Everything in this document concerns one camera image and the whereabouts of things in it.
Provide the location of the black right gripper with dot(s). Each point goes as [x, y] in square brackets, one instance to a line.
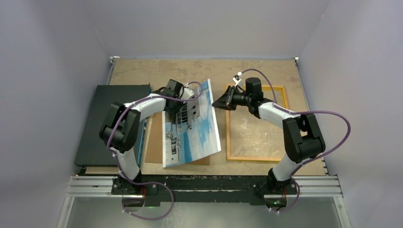
[226, 100]

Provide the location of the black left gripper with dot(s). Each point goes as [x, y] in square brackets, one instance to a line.
[181, 104]

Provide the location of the building and sky photo print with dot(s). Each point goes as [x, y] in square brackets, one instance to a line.
[192, 133]

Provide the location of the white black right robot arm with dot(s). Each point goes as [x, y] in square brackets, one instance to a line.
[302, 136]

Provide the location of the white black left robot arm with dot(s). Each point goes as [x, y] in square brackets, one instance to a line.
[120, 127]

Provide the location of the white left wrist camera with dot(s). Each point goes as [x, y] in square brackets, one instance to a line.
[188, 93]

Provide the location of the brown frame backing board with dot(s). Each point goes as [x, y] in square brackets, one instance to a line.
[154, 149]

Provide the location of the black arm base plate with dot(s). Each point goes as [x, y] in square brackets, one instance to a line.
[155, 189]

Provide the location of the aluminium profile rail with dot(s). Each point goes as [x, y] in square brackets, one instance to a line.
[101, 186]

